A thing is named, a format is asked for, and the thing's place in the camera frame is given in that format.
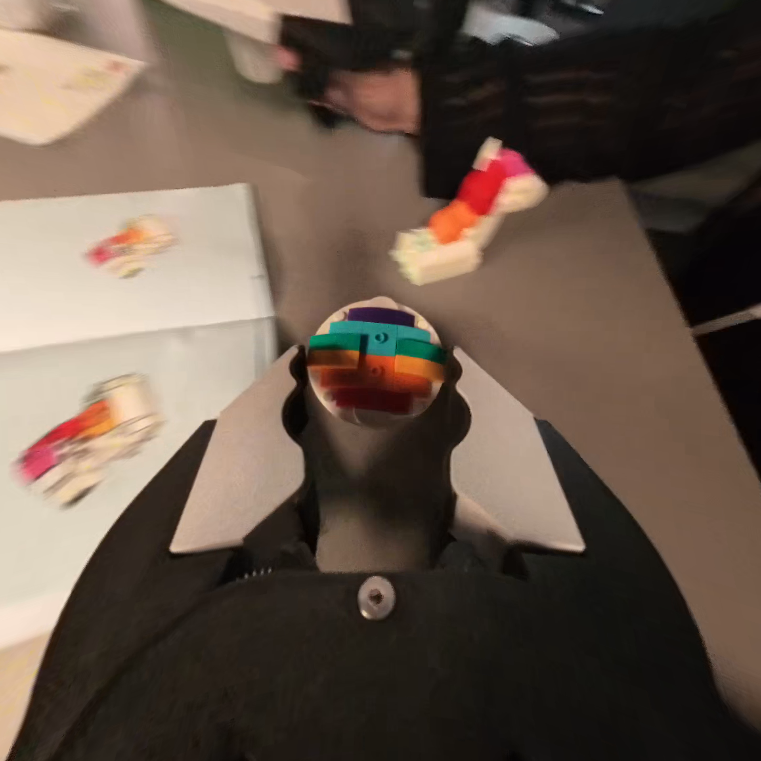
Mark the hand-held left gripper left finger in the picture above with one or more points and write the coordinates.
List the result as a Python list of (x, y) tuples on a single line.
[(249, 452)]

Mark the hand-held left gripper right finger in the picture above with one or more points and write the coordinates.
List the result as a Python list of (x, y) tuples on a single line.
[(505, 469)]

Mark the round rainbow lego disc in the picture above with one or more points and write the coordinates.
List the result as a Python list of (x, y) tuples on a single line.
[(377, 365)]

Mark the person's right forearm dark sleeve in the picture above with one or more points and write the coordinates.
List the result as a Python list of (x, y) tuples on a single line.
[(582, 89)]

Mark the open lego instruction booklet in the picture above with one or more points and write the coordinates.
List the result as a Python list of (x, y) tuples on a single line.
[(137, 297)]

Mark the white lego build with coloured bricks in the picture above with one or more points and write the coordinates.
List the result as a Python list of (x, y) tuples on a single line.
[(461, 229)]

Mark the closed lego instruction booklet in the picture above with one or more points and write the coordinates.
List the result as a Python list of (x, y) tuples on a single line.
[(53, 89)]

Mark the person's right hand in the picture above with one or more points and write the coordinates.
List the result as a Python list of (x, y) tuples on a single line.
[(380, 104)]

